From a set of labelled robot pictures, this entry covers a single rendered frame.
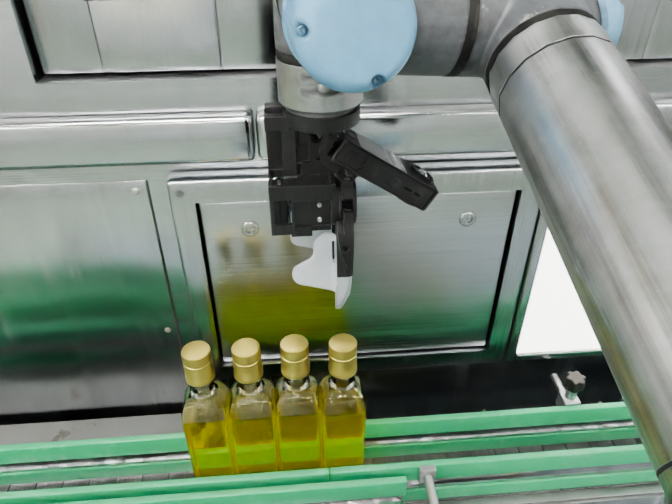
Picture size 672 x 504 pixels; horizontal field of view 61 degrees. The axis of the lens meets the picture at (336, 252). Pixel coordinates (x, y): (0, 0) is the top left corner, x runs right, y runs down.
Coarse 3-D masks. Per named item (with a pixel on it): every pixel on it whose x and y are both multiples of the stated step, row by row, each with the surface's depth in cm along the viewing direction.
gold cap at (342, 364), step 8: (336, 336) 68; (344, 336) 68; (352, 336) 68; (336, 344) 67; (344, 344) 67; (352, 344) 67; (336, 352) 66; (344, 352) 66; (352, 352) 66; (336, 360) 67; (344, 360) 67; (352, 360) 67; (328, 368) 69; (336, 368) 67; (344, 368) 67; (352, 368) 68; (336, 376) 68; (344, 376) 68
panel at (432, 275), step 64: (192, 192) 68; (256, 192) 68; (384, 192) 70; (448, 192) 71; (512, 192) 72; (192, 256) 73; (256, 256) 75; (384, 256) 76; (448, 256) 77; (512, 256) 77; (256, 320) 81; (320, 320) 82; (384, 320) 83; (448, 320) 84; (512, 320) 84
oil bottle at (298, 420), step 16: (288, 400) 69; (304, 400) 70; (288, 416) 70; (304, 416) 70; (320, 416) 72; (288, 432) 72; (304, 432) 72; (320, 432) 73; (288, 448) 74; (304, 448) 74; (320, 448) 75; (288, 464) 76; (304, 464) 76; (320, 464) 77
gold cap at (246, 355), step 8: (240, 344) 67; (248, 344) 67; (256, 344) 67; (232, 352) 66; (240, 352) 66; (248, 352) 66; (256, 352) 66; (232, 360) 67; (240, 360) 65; (248, 360) 65; (256, 360) 66; (240, 368) 66; (248, 368) 66; (256, 368) 67; (240, 376) 67; (248, 376) 67; (256, 376) 67
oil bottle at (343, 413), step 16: (320, 384) 73; (320, 400) 72; (336, 400) 70; (352, 400) 70; (336, 416) 70; (352, 416) 71; (336, 432) 72; (352, 432) 72; (336, 448) 74; (352, 448) 74; (336, 464) 76; (352, 464) 76
